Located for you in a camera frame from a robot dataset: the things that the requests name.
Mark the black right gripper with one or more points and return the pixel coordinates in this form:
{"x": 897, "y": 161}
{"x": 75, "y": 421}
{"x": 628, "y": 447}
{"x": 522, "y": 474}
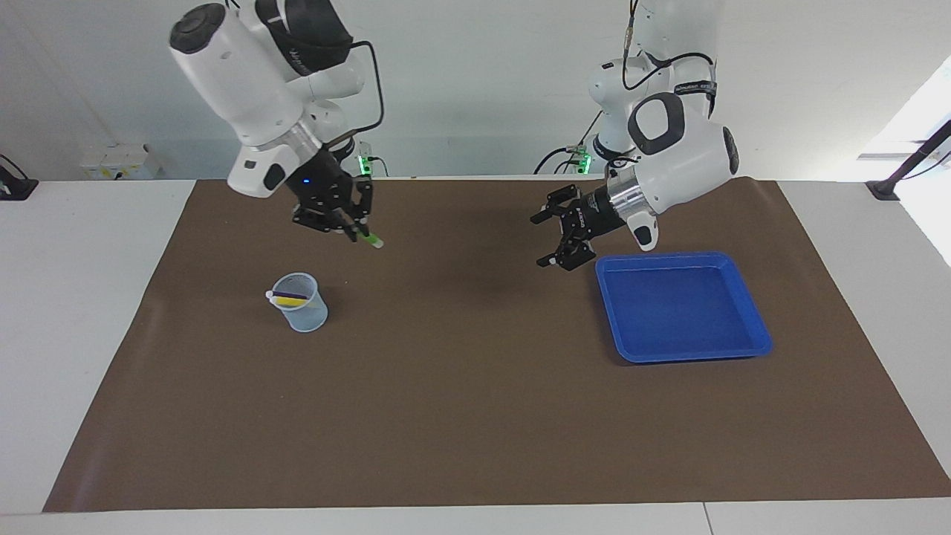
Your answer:
{"x": 323, "y": 186}

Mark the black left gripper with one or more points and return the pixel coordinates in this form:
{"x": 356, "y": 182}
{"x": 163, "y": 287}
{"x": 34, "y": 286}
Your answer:
{"x": 598, "y": 212}

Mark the green pen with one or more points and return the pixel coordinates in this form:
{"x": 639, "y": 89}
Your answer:
{"x": 373, "y": 239}

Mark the purple pen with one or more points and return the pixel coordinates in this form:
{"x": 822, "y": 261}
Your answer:
{"x": 293, "y": 296}

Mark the yellow pen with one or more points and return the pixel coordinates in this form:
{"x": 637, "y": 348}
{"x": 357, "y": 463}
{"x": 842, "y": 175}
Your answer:
{"x": 286, "y": 302}

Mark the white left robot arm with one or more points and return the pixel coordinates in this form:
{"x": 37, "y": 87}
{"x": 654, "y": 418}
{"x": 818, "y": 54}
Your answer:
{"x": 683, "y": 156}

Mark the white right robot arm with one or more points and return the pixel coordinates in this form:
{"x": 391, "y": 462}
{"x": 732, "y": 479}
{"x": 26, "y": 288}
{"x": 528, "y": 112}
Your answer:
{"x": 245, "y": 82}

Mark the translucent plastic cup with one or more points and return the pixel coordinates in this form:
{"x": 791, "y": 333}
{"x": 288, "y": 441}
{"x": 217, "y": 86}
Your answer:
{"x": 306, "y": 319}

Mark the blue plastic tray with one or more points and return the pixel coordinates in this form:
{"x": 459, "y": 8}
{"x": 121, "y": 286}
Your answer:
{"x": 683, "y": 312}

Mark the brown table mat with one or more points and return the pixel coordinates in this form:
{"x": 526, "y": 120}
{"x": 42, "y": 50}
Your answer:
{"x": 475, "y": 416}

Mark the white socket box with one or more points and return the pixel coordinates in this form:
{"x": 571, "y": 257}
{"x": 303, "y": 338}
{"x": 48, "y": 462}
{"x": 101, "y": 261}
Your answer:
{"x": 119, "y": 163}

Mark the black table clamp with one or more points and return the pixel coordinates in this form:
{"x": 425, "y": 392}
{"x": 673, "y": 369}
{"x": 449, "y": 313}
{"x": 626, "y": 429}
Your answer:
{"x": 15, "y": 186}

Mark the black camera stand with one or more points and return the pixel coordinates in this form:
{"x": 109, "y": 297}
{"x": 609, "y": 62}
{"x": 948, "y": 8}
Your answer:
{"x": 888, "y": 187}

